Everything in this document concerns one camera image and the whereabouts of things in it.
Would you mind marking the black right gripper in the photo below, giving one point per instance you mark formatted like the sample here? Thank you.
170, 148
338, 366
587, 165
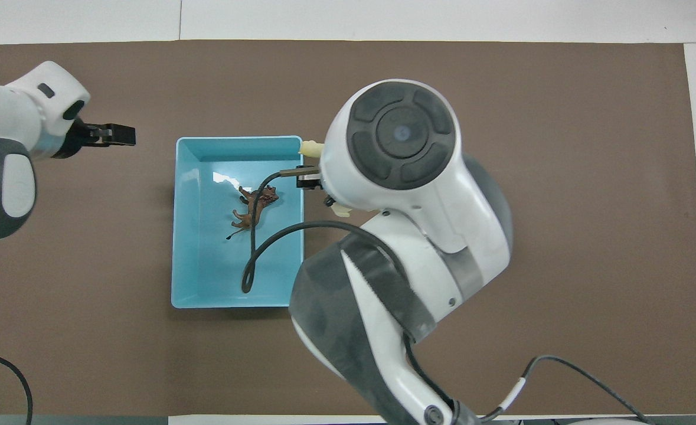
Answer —
309, 183

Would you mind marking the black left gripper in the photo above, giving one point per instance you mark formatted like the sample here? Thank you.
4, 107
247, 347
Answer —
85, 137

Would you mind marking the cream horse toy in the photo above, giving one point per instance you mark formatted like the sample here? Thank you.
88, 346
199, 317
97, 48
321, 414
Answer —
311, 148

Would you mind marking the brown lion toy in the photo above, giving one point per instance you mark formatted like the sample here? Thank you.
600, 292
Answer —
244, 218

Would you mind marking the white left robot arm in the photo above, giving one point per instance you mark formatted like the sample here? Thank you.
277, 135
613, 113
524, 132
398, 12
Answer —
5, 147

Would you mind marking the light blue storage box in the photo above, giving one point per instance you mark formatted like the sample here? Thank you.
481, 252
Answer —
206, 265

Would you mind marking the brown table mat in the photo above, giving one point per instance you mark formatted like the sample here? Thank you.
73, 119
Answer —
590, 206

